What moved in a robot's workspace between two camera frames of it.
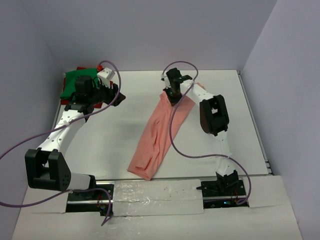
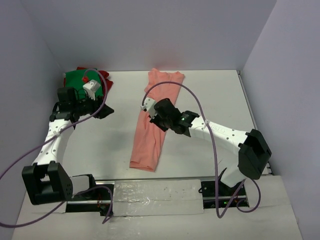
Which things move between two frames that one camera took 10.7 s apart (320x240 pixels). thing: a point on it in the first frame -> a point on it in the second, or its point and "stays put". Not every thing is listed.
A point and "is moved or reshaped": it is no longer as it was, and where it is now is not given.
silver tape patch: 159,197 stays put
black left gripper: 111,94 -> 105,111
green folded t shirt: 69,89 stays put
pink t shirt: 156,133 is moved or reshaped
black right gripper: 173,101 -> 155,120
